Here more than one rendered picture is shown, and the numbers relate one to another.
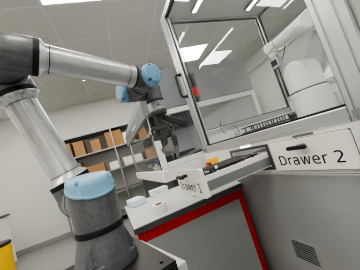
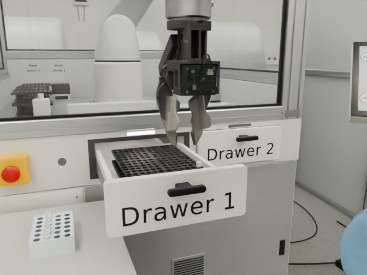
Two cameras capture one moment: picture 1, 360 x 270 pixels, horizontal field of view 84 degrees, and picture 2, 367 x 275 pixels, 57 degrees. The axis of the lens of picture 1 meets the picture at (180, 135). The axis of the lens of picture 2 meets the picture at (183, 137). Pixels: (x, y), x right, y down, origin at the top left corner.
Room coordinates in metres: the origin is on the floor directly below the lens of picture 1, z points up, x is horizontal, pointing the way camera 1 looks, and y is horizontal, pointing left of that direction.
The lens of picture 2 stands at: (0.85, 0.64, 1.15)
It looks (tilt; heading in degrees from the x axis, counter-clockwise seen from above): 13 degrees down; 271
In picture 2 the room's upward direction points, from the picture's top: straight up
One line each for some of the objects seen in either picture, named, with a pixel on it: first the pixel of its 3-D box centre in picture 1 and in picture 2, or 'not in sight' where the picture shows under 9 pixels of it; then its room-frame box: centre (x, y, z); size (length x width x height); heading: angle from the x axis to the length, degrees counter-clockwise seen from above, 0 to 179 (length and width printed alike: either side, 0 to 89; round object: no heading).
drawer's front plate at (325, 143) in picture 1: (307, 153); (240, 145); (0.69, -0.39, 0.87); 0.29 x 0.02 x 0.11; 21
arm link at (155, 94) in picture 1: (151, 91); not in sight; (0.85, 0.06, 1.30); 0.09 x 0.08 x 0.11; 130
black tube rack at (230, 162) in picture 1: (228, 168); (153, 169); (0.95, -0.17, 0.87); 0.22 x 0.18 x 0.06; 111
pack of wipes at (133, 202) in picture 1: (135, 201); not in sight; (1.37, 0.42, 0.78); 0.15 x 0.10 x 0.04; 31
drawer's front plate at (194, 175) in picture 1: (190, 181); (179, 198); (0.87, 0.02, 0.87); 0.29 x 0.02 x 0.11; 21
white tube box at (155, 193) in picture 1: (158, 192); not in sight; (1.45, 0.27, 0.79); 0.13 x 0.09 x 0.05; 111
